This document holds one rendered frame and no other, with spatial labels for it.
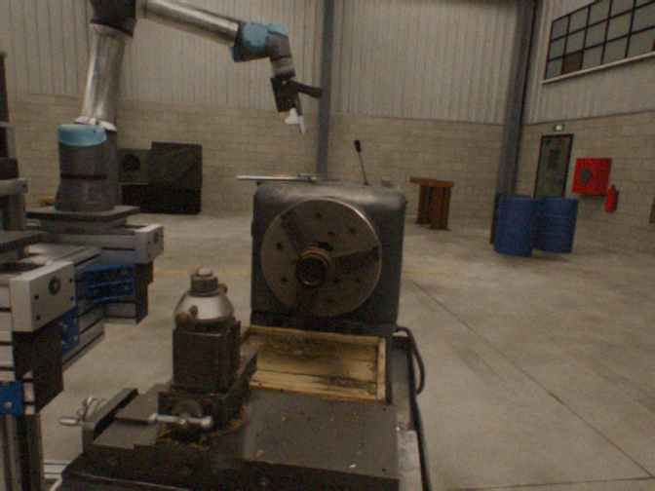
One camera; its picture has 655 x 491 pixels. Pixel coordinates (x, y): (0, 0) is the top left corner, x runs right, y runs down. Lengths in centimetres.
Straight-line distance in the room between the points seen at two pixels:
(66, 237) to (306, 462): 100
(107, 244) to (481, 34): 1202
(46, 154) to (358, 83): 736
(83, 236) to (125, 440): 80
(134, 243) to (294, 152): 997
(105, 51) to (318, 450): 126
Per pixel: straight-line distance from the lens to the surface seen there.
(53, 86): 1213
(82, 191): 138
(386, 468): 62
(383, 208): 128
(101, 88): 154
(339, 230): 114
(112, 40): 155
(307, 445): 64
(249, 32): 141
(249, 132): 1117
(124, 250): 136
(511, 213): 749
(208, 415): 63
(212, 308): 61
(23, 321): 91
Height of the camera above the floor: 134
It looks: 10 degrees down
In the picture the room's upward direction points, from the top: 3 degrees clockwise
